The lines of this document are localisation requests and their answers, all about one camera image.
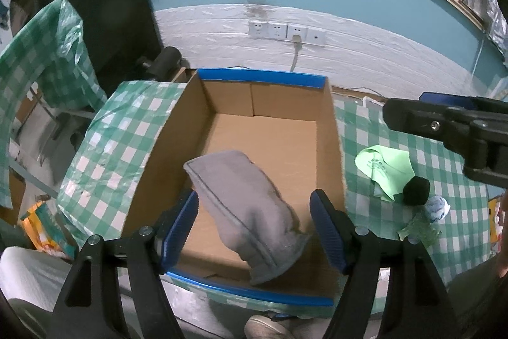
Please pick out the white wall socket strip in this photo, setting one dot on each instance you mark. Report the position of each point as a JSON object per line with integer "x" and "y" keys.
{"x": 287, "y": 32}

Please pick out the black knitted soft object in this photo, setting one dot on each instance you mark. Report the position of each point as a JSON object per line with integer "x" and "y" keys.
{"x": 416, "y": 192}

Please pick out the green white checkered tablecloth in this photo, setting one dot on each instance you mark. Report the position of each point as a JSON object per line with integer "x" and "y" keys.
{"x": 98, "y": 186}

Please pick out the grey felt pouch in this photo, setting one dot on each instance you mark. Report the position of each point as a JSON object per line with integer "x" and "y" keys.
{"x": 251, "y": 217}

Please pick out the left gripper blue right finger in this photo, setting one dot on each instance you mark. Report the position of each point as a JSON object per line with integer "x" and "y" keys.
{"x": 325, "y": 219}

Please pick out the dark green scouring pad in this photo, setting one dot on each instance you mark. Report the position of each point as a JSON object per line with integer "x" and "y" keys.
{"x": 422, "y": 229}

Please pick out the black cylindrical clamp knob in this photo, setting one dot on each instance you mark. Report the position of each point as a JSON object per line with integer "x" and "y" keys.
{"x": 161, "y": 67}

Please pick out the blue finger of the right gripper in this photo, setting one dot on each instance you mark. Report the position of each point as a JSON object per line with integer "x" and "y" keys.
{"x": 416, "y": 118}
{"x": 434, "y": 98}

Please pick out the checkered covered chair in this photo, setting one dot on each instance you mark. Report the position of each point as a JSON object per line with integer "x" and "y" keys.
{"x": 49, "y": 51}

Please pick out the light green microfiber cloth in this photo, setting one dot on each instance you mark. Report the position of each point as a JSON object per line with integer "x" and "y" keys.
{"x": 389, "y": 169}

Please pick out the orange snack package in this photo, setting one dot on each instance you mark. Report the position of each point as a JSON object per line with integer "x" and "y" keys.
{"x": 46, "y": 233}

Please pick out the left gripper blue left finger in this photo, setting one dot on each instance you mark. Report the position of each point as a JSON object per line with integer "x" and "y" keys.
{"x": 174, "y": 227}

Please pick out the cardboard box with blue edges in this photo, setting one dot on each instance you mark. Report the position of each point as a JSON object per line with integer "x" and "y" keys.
{"x": 252, "y": 146}

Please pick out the white shoe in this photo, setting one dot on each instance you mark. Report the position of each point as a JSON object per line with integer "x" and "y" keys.
{"x": 270, "y": 327}

